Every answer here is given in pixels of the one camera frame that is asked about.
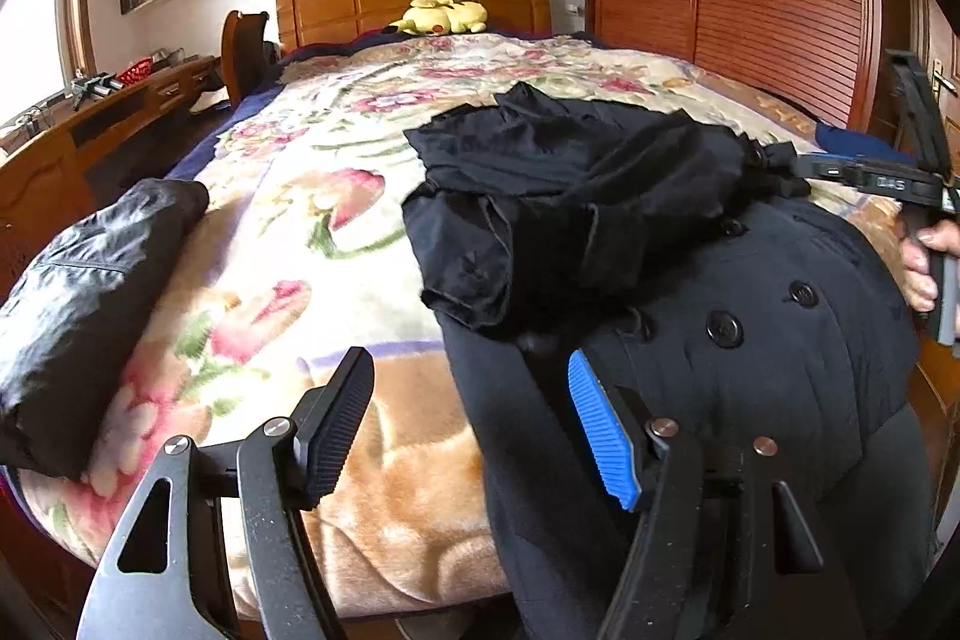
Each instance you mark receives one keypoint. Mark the window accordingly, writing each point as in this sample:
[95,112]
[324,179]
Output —
[41,25]

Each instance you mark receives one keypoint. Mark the wooden desk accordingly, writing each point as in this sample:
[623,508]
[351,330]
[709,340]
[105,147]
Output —
[45,175]

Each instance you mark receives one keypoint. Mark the red basket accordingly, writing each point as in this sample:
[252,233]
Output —
[135,72]

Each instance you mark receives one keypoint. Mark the black metal tool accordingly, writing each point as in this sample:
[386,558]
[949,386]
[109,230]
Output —
[97,85]

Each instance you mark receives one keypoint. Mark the dark navy trench coat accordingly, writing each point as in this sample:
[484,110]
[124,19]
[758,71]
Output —
[750,385]

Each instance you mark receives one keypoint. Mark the wooden door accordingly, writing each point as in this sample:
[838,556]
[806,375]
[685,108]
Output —
[922,10]

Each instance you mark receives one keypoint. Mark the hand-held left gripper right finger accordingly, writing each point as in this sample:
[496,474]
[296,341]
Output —
[604,430]

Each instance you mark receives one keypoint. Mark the yellow plush toy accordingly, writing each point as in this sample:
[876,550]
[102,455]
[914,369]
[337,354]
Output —
[442,18]

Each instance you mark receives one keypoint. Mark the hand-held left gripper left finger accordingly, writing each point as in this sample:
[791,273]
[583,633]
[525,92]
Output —
[337,430]

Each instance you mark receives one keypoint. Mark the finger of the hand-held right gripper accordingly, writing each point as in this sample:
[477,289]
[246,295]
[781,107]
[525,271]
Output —
[829,168]

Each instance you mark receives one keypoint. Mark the wooden chair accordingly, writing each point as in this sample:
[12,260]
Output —
[244,55]

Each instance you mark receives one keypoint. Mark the folded black jacket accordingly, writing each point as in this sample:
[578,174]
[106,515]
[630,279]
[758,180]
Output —
[90,310]

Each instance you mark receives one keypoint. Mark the floral blanket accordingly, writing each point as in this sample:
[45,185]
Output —
[300,220]

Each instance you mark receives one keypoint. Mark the person's right hand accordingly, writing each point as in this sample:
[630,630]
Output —
[916,280]

